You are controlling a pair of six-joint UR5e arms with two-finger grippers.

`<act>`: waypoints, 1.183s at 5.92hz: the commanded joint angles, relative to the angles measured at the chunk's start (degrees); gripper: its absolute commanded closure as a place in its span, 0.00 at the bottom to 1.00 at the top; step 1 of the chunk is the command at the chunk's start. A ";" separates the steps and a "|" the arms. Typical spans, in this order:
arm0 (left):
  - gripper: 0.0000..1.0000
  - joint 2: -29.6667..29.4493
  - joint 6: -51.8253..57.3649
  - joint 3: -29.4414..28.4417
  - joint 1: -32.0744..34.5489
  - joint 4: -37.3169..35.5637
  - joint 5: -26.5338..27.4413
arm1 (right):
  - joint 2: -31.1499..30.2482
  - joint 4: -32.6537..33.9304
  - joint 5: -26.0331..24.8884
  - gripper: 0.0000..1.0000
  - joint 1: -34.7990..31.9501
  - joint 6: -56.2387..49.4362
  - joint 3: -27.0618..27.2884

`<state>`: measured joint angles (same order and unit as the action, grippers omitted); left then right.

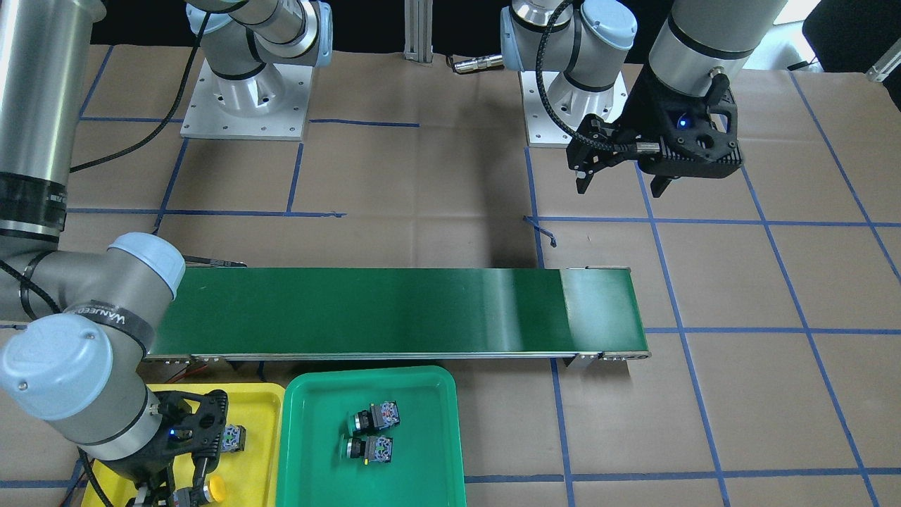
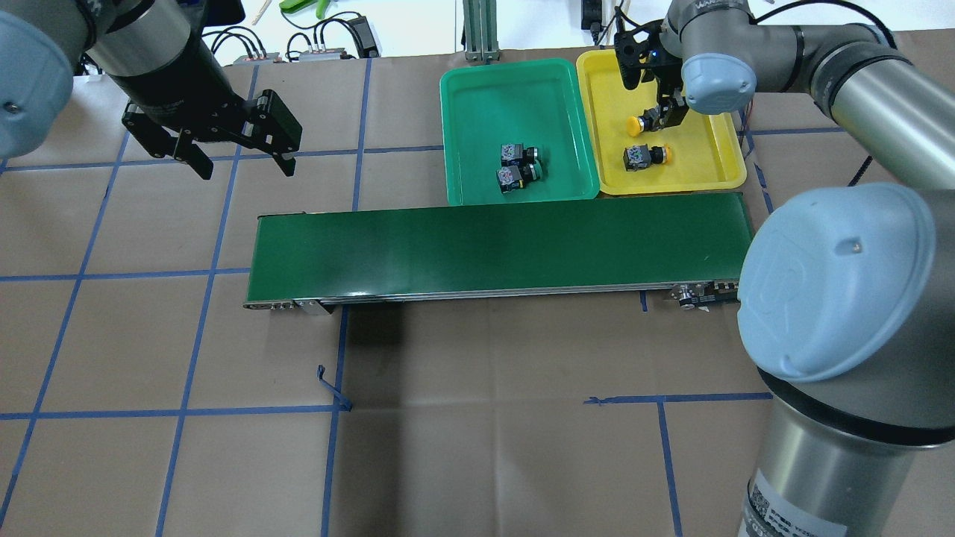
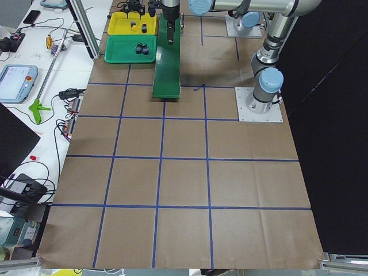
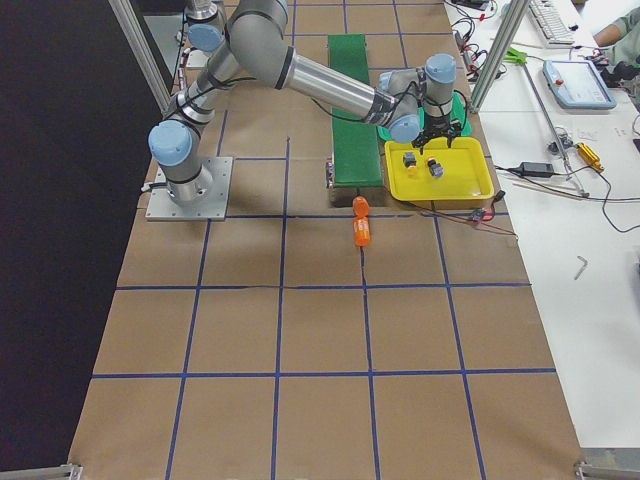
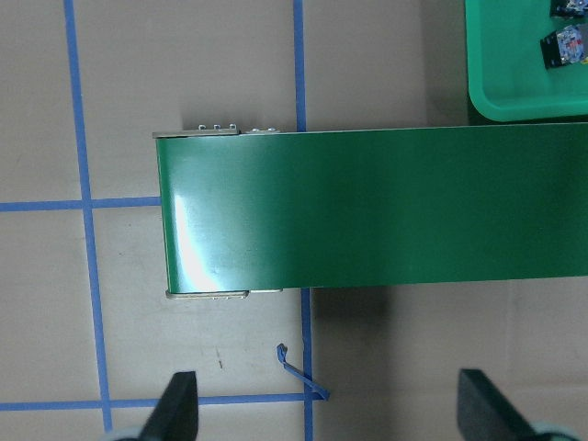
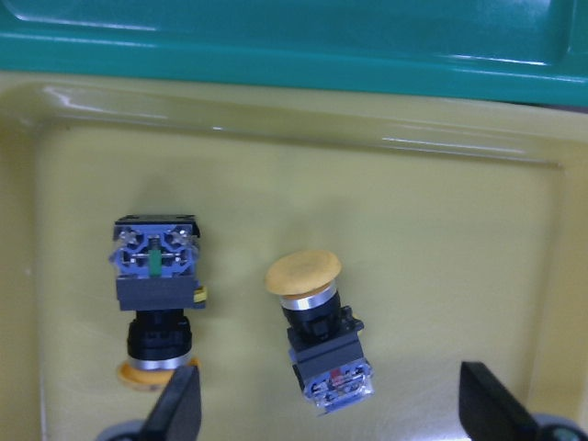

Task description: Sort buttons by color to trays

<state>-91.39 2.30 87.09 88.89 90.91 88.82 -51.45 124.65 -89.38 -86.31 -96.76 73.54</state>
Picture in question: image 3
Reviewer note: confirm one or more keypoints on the green plastic tray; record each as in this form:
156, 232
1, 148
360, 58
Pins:
122, 49

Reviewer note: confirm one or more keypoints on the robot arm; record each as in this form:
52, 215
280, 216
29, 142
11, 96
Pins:
285, 14
197, 7

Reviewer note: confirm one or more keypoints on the black smartphone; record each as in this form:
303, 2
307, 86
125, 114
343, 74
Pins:
31, 17

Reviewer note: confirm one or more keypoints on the black monitor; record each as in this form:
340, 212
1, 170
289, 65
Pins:
17, 141

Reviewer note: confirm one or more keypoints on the teach pendant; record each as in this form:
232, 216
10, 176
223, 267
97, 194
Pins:
16, 82

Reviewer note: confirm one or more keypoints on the yellow plastic tray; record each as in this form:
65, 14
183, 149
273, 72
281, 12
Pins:
120, 25

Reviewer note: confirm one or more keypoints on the aluminium frame post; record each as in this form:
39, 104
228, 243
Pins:
80, 18

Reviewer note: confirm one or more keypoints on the green plastic grabber tool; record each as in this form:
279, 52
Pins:
35, 108

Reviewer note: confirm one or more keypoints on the black power adapter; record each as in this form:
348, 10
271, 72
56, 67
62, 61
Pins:
77, 38

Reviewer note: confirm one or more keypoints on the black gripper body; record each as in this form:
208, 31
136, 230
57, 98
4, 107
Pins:
133, 5
169, 14

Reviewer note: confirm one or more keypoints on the gold resistor block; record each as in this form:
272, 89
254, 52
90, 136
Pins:
49, 41

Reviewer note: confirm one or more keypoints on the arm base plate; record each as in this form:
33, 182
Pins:
251, 110
246, 26

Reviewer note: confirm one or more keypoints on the green conveyor belt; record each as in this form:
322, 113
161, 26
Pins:
167, 82

